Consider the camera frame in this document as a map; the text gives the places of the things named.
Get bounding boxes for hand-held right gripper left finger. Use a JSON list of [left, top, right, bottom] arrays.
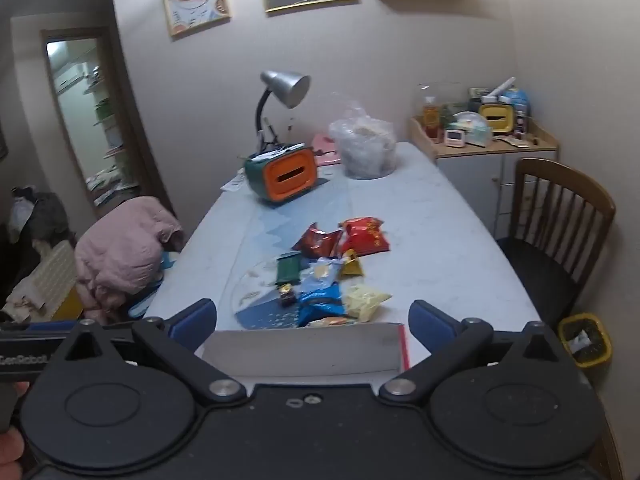
[[47, 298, 248, 404]]

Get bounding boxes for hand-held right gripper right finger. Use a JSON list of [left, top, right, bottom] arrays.
[[377, 300, 573, 404]]

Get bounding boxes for white cardboard box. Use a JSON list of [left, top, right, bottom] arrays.
[[200, 322, 412, 378]]

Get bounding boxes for white and blue snack packet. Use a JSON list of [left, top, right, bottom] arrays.
[[297, 285, 349, 327]]

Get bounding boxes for dark red snack bag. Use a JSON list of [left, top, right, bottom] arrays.
[[292, 222, 344, 260]]

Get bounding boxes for person's left hand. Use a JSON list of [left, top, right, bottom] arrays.
[[0, 430, 26, 480]]

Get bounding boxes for pale yellow snack packet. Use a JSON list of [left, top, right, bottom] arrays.
[[345, 284, 394, 322]]

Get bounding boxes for yellow plastic item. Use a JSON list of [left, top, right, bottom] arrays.
[[50, 287, 89, 322]]

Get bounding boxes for beige quilted cushion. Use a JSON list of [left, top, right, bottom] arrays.
[[0, 240, 79, 322]]

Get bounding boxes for yellow triangular snack packet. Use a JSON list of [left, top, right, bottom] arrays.
[[340, 249, 367, 278]]

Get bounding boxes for pink padded jacket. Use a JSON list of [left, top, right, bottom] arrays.
[[75, 196, 185, 312]]

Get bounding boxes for green snack packet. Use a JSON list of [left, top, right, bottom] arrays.
[[276, 252, 301, 286]]

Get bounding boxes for bright red snack bag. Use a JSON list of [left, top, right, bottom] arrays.
[[339, 216, 391, 259]]

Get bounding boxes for light blue snack packet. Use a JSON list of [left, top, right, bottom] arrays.
[[300, 257, 344, 294]]

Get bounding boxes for wooden chair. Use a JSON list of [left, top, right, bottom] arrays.
[[495, 158, 617, 329]]

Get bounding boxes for grey clothing pile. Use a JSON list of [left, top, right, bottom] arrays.
[[10, 187, 72, 247]]

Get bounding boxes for yellow trash bin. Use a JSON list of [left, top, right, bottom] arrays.
[[557, 313, 614, 369]]

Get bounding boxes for white wooden cabinet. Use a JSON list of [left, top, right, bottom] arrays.
[[409, 115, 559, 239]]

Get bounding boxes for orange and green tissue box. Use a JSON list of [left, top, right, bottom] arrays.
[[244, 142, 319, 207]]

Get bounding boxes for clear plastic bag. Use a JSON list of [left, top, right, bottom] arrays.
[[328, 92, 400, 180]]

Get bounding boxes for kitchen shelf rack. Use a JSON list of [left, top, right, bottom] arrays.
[[84, 62, 142, 207]]

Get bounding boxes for pink box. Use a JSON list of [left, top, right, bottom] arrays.
[[312, 132, 344, 166]]

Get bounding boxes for pastel tissue pack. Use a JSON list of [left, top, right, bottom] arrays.
[[452, 111, 495, 148]]

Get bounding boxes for orange sauce bottle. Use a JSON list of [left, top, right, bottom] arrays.
[[422, 96, 442, 140]]

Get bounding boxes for yellow tissue box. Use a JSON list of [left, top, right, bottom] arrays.
[[478, 103, 513, 135]]

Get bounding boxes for clear plastic container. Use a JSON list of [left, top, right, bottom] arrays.
[[414, 81, 466, 128]]

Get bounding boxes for blue and white bag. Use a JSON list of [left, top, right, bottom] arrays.
[[500, 87, 532, 136]]

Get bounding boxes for white tube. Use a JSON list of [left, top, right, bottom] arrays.
[[482, 76, 517, 101]]

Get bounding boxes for grey desk lamp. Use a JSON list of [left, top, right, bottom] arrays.
[[255, 70, 312, 150]]

